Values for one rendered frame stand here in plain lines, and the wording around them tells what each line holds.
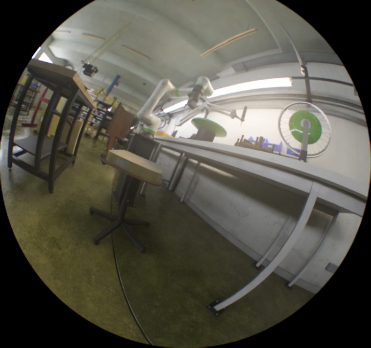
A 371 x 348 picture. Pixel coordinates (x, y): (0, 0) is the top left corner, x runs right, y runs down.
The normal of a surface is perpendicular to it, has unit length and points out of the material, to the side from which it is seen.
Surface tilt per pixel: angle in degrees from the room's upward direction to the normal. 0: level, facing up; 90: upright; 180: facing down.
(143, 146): 90
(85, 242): 0
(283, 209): 90
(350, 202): 90
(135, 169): 90
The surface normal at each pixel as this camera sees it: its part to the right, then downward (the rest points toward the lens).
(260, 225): -0.76, -0.32
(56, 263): 0.40, -0.92
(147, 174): 0.18, 0.09
